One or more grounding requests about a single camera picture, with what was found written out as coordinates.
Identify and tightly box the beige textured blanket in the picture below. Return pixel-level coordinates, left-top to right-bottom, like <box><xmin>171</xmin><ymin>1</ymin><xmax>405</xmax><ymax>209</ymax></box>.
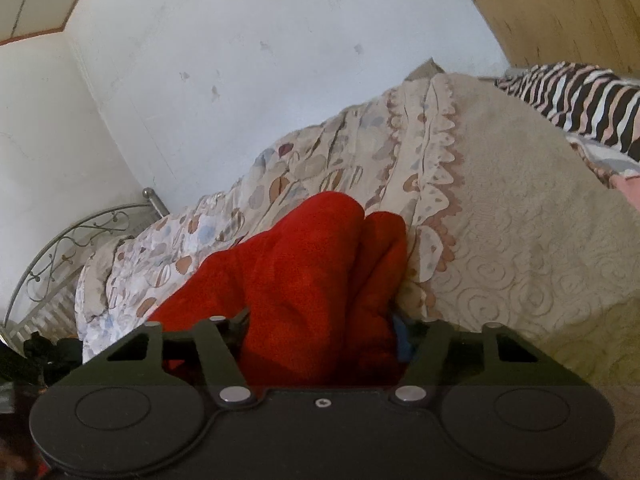
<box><xmin>400</xmin><ymin>58</ymin><xmax>640</xmax><ymax>386</ymax></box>

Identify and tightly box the cream pillow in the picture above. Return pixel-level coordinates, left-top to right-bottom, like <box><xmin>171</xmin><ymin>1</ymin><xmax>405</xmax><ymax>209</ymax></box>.
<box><xmin>75</xmin><ymin>237</ymin><xmax>133</xmax><ymax>321</ymax></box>

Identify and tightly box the window with grid bars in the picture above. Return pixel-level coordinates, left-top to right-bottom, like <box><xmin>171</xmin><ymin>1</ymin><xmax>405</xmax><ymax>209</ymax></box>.
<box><xmin>0</xmin><ymin>0</ymin><xmax>106</xmax><ymax>46</ymax></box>

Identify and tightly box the pink cloth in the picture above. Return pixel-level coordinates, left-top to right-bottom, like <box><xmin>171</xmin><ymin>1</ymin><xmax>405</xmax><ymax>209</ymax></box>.
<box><xmin>611</xmin><ymin>172</ymin><xmax>640</xmax><ymax>211</ymax></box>

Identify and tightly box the zebra striped pillow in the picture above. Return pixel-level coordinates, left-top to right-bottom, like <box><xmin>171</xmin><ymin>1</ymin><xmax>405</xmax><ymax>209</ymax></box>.
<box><xmin>495</xmin><ymin>61</ymin><xmax>640</xmax><ymax>161</ymax></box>

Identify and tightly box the metal bed headboard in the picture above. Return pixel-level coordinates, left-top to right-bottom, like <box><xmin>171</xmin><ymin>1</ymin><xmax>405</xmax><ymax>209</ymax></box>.
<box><xmin>0</xmin><ymin>187</ymin><xmax>171</xmax><ymax>346</ymax></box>

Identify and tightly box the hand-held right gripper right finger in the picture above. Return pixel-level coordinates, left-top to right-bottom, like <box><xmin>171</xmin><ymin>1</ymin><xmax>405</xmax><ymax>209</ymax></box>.
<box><xmin>392</xmin><ymin>312</ymin><xmax>557</xmax><ymax>406</ymax></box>

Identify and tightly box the red cloth garment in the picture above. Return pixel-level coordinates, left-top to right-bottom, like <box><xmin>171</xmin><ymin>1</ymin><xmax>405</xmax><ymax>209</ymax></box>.
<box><xmin>147</xmin><ymin>191</ymin><xmax>416</xmax><ymax>388</ymax></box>

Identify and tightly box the printed patterned duvet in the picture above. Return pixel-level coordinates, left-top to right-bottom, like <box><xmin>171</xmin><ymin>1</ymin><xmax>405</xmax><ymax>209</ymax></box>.
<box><xmin>75</xmin><ymin>74</ymin><xmax>467</xmax><ymax>361</ymax></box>

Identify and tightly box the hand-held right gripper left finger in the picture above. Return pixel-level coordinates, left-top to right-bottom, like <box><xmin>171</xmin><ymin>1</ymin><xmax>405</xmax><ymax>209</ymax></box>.
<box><xmin>85</xmin><ymin>307</ymin><xmax>253</xmax><ymax>406</ymax></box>

